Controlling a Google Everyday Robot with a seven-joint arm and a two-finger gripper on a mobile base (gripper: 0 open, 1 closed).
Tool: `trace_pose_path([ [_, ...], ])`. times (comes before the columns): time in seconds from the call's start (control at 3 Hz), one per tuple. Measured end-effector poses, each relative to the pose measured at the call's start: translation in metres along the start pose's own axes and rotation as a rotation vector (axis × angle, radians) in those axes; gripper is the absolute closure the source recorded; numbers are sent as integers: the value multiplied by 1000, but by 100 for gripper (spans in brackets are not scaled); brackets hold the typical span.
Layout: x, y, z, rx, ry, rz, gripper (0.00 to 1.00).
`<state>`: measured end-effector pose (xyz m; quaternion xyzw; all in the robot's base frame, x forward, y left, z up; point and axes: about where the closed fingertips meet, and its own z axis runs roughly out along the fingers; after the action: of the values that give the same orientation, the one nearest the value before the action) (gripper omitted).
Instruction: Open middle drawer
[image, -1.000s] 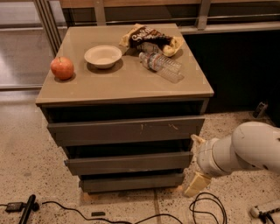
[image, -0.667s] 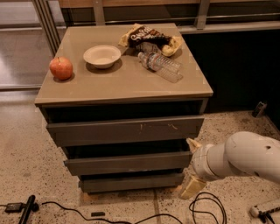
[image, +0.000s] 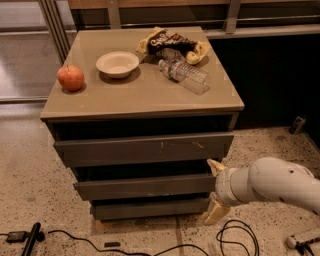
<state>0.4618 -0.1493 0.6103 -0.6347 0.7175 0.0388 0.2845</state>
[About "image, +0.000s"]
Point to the grey bottom drawer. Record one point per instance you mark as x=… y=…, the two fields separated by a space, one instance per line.
x=149 y=209

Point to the black power adapter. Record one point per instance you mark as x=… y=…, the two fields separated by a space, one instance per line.
x=16 y=236

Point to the small black floor block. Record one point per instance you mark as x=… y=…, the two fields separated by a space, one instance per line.
x=111 y=244

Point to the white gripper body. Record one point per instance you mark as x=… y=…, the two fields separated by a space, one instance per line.
x=222 y=186

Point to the metal railing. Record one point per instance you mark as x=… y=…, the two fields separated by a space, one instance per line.
x=220 y=19

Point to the white paper bowl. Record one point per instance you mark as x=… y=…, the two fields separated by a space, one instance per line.
x=117 y=64

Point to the grey drawer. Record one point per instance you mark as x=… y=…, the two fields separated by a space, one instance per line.
x=145 y=187
x=149 y=209
x=149 y=149

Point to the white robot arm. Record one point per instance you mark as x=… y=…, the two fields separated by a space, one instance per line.
x=266 y=179

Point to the dark wall device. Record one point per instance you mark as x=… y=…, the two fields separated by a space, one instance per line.
x=297 y=125

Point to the white power strip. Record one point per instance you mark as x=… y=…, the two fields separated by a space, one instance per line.
x=300 y=239

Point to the red apple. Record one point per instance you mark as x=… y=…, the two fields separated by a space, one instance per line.
x=70 y=77

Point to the brown chip bag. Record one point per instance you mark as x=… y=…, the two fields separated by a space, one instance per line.
x=167 y=44

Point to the clear plastic water bottle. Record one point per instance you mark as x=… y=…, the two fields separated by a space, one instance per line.
x=185 y=75

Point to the black bar tool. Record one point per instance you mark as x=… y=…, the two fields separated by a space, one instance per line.
x=35 y=235

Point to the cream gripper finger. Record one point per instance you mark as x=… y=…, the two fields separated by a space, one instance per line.
x=215 y=166
x=216 y=210

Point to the grey drawer cabinet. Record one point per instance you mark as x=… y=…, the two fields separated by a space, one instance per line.
x=143 y=104

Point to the grey top drawer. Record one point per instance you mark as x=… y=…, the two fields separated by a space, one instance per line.
x=149 y=149

